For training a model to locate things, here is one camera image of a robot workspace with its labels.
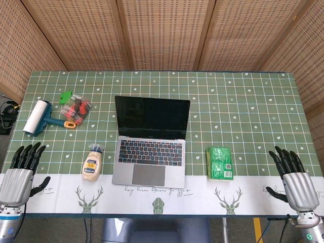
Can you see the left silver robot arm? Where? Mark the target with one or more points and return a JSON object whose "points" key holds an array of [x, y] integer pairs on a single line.
{"points": [[8, 224]]}

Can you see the clear bag of red parts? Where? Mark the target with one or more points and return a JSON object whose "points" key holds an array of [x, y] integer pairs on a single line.
{"points": [[76, 108]]}

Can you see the green plastic piece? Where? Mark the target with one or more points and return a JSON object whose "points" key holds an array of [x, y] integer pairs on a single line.
{"points": [[65, 97]]}

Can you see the grey open laptop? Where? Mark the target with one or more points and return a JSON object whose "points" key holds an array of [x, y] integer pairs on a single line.
{"points": [[149, 152]]}

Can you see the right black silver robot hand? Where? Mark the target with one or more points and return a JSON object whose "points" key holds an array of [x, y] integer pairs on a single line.
{"points": [[300, 189]]}

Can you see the blue grey chair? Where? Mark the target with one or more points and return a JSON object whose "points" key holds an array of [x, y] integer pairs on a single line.
{"points": [[152, 230]]}

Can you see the yellow floor tape strip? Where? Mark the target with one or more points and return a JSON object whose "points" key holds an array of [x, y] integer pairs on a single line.
{"points": [[258, 230]]}

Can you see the metal table leg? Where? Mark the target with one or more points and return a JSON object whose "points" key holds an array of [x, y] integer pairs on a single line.
{"points": [[224, 230]]}

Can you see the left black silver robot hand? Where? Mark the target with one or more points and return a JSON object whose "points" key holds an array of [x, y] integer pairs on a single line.
{"points": [[16, 184]]}

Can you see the mayonnaise squeeze bottle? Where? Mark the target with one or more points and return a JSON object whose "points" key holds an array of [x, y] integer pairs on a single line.
{"points": [[91, 167]]}

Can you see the green grid tablecloth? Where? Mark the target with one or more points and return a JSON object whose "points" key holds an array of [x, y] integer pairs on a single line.
{"points": [[227, 114]]}

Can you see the green tissue pack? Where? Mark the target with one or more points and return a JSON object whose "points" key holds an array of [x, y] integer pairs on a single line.
{"points": [[219, 163]]}

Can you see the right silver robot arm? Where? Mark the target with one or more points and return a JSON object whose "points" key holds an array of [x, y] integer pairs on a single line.
{"points": [[310, 229]]}

